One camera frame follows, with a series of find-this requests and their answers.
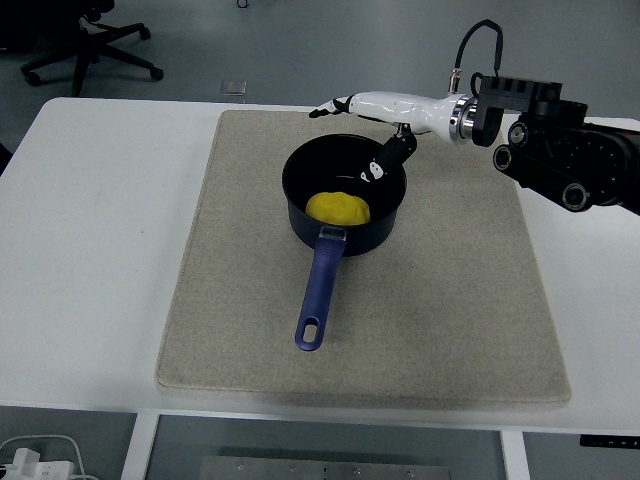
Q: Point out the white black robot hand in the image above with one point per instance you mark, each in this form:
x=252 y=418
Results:
x=400 y=107

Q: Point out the white power strip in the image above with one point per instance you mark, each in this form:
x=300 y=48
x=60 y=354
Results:
x=35 y=469

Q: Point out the black office chair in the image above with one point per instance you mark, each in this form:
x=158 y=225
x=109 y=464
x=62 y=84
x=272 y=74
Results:
x=87 y=50

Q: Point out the beige fabric mat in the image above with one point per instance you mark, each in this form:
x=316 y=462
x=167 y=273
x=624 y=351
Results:
x=425 y=325

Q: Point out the grey metal plate with screws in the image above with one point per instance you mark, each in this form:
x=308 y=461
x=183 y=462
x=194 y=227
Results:
x=325 y=470

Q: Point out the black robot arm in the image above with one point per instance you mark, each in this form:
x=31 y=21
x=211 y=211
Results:
x=565 y=150

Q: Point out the black table control panel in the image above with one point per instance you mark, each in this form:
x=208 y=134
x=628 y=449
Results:
x=610 y=440

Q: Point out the person's leg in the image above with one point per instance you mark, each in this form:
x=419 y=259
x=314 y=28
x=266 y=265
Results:
x=4 y=157

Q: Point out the white table leg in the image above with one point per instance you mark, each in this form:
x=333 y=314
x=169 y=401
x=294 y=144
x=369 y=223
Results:
x=515 y=457
x=137 y=450

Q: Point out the silver floor socket plate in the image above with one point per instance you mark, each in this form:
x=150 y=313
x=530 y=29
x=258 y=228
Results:
x=233 y=87

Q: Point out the yellow potato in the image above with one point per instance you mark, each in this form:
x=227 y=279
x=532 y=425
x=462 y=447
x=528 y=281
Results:
x=337 y=209

